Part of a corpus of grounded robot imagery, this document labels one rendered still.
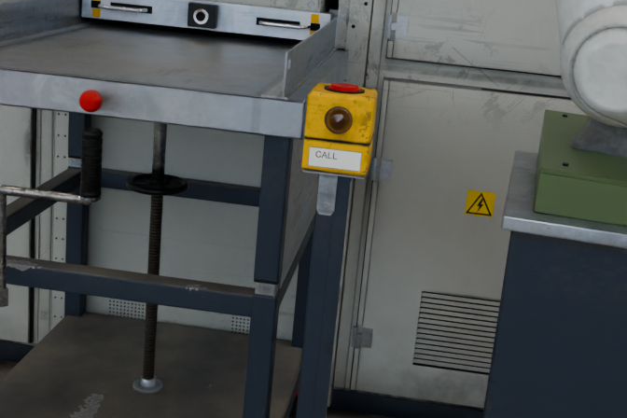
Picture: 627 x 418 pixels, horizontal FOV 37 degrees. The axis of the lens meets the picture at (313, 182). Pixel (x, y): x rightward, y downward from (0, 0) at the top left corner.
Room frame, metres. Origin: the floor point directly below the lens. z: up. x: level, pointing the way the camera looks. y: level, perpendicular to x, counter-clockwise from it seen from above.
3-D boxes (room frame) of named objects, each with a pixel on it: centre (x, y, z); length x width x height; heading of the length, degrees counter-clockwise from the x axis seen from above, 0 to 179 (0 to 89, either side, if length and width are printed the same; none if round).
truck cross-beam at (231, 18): (2.00, 0.26, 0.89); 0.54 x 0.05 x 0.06; 84
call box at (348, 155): (1.12, -0.03, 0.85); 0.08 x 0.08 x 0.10; 84
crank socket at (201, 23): (1.97, 0.27, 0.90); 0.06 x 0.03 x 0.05; 84
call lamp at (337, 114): (1.08, -0.02, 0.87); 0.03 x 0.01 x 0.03; 84
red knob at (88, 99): (1.33, 0.33, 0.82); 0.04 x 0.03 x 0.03; 174
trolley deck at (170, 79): (1.69, 0.29, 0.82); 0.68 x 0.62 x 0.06; 174
